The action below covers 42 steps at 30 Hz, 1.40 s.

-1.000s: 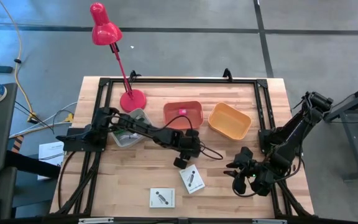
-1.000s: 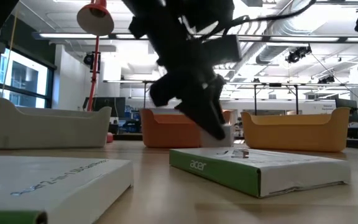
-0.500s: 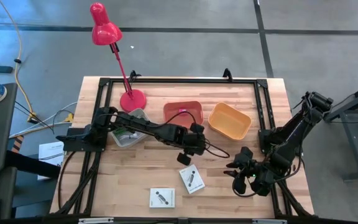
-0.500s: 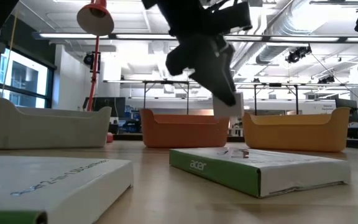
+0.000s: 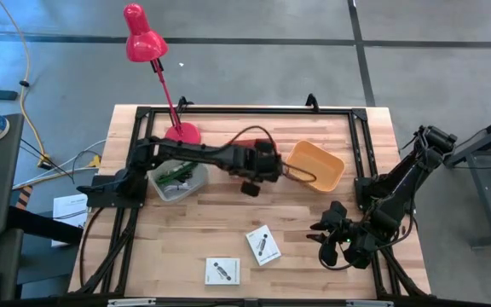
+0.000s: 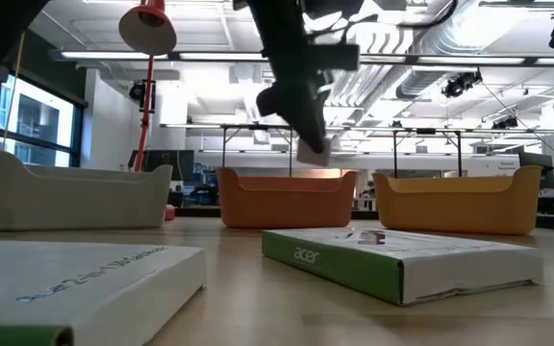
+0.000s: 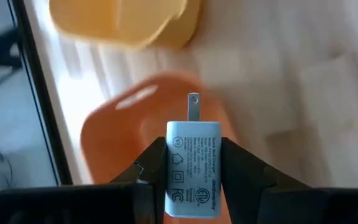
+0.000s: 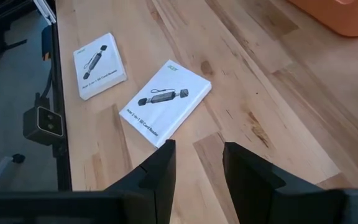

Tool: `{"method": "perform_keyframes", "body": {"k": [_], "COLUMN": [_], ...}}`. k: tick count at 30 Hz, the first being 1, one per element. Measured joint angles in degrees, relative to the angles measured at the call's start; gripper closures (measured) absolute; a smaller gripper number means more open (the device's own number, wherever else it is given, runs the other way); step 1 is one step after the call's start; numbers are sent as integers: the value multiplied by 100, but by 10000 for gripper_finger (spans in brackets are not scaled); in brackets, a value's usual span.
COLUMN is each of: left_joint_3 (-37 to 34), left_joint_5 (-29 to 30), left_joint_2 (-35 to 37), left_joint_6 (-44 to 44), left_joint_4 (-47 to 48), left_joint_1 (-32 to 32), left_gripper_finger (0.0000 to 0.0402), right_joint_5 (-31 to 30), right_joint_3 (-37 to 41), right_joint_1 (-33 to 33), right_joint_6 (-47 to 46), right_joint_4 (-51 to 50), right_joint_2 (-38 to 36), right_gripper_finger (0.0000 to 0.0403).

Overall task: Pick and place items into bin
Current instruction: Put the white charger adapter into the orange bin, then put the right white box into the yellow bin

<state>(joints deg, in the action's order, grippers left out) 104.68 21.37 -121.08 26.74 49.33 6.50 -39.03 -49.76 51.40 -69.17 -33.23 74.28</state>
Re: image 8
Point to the orange plastic bin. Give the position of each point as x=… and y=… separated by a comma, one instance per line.
x=346, y=18

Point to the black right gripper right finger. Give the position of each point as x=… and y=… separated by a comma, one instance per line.
x=247, y=183

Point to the black table edge rail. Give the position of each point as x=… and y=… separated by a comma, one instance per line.
x=64, y=161

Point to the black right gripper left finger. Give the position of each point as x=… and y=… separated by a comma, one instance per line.
x=162, y=174

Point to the black tag with orange stripes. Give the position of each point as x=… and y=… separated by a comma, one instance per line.
x=46, y=40

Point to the white Acer card reader box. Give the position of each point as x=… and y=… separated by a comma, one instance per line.
x=166, y=102
x=99, y=65

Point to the white aluminium extrusion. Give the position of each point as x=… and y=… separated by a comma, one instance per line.
x=45, y=11

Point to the black table-level camera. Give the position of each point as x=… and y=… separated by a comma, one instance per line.
x=42, y=127

